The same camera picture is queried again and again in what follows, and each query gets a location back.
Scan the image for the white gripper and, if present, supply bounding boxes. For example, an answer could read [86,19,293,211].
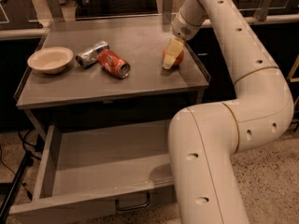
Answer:
[163,10,204,69]

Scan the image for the orange fruit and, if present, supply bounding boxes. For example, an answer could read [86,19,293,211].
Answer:
[163,47,184,66]

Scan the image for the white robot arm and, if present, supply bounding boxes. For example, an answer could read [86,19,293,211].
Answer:
[168,0,293,224]

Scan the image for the grey open top drawer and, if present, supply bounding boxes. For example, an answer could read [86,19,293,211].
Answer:
[10,120,176,224]

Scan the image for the red soda can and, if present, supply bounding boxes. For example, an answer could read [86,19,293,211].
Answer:
[98,49,131,78]

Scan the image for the silver blue soda can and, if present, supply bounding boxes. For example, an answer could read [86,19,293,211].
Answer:
[75,41,109,69]

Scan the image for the white bowl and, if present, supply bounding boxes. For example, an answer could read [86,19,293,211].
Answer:
[27,47,73,74]

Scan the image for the black stand leg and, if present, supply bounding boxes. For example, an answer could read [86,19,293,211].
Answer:
[0,151,33,224]

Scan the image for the white horizontal rail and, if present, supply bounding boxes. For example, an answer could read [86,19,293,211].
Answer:
[0,14,299,41]

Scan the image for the metal drawer handle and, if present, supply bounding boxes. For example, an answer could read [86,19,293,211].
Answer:
[115,192,151,212]

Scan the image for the black cable on floor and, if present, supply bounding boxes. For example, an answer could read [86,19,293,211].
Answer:
[0,128,43,202]

